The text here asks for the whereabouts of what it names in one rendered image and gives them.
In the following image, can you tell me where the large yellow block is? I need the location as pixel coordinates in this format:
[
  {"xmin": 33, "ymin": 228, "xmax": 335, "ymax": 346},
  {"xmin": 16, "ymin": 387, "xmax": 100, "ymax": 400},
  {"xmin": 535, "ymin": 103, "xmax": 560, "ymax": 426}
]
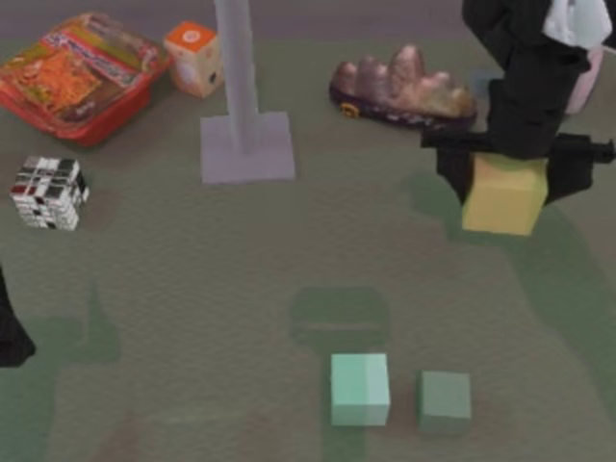
[{"xmin": 460, "ymin": 154, "xmax": 550, "ymax": 237}]

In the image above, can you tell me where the small dark green block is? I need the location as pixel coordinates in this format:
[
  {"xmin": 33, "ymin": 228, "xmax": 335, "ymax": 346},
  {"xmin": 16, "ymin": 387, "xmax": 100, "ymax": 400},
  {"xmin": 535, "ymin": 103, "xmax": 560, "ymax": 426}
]
[{"xmin": 416, "ymin": 370, "xmax": 473, "ymax": 432}]

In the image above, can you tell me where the light green cube block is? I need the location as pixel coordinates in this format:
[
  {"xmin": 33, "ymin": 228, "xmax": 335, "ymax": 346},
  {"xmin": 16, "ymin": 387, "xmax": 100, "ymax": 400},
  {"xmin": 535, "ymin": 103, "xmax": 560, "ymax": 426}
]
[{"xmin": 329, "ymin": 352, "xmax": 392, "ymax": 427}]

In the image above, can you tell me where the pink cup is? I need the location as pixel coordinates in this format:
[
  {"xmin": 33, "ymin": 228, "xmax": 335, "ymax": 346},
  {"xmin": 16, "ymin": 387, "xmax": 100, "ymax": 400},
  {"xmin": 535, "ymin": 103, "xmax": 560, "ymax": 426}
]
[{"xmin": 563, "ymin": 46, "xmax": 604, "ymax": 116}]

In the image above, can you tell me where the orange and white carton box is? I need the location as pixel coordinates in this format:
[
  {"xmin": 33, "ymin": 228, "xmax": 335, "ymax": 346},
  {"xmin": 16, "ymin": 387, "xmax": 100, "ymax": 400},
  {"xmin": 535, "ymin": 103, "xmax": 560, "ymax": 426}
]
[{"xmin": 162, "ymin": 19, "xmax": 225, "ymax": 99}]

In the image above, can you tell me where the red instant noodle pack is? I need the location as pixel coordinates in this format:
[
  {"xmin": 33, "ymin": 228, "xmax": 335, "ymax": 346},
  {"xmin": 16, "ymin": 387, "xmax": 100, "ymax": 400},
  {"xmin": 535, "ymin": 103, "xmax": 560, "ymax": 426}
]
[{"xmin": 0, "ymin": 12, "xmax": 170, "ymax": 147}]

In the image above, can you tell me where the mirror puzzle cube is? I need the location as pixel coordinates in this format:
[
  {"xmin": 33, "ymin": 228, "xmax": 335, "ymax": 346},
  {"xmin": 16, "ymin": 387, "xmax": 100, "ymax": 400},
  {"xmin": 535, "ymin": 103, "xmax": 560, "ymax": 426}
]
[{"xmin": 8, "ymin": 155, "xmax": 91, "ymax": 232}]

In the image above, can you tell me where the white stand post with base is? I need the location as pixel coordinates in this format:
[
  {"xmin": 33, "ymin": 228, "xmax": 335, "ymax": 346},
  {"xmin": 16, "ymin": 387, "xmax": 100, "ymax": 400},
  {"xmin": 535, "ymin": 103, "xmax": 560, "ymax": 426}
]
[{"xmin": 199, "ymin": 0, "xmax": 297, "ymax": 186}]

